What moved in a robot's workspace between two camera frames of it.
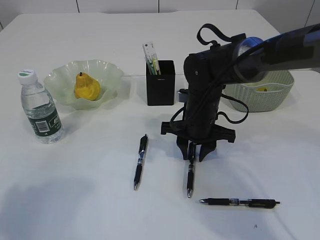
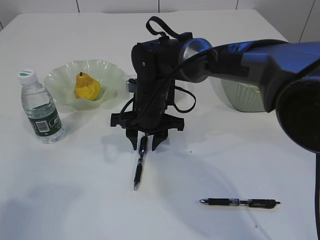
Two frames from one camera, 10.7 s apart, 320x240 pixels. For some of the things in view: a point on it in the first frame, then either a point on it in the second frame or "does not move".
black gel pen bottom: x=251 y=203 does not move
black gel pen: x=143 y=146 does not move
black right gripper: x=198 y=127 to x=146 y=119
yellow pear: x=86 y=87 does not move
